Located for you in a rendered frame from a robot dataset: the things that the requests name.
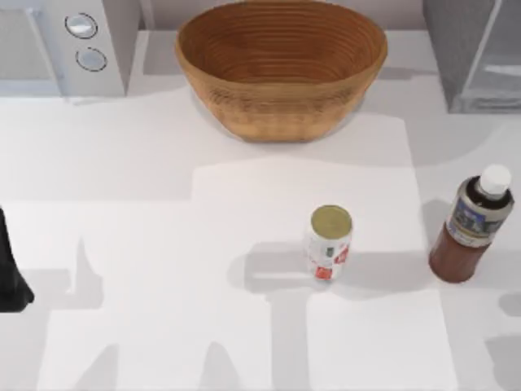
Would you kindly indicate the grey round microwave knob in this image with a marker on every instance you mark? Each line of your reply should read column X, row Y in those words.
column 91, row 59
column 81, row 25

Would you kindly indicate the pale microwave oven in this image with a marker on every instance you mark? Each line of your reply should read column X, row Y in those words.
column 61, row 49

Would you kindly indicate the brown bottle with white cap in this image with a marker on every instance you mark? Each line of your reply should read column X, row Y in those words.
column 468, row 232

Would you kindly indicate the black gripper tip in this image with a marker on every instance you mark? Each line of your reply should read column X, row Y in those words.
column 10, row 281

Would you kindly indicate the brown woven basket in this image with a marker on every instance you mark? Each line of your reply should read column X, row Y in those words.
column 281, row 65

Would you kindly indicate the red and white can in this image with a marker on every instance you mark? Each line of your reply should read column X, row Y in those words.
column 329, row 248

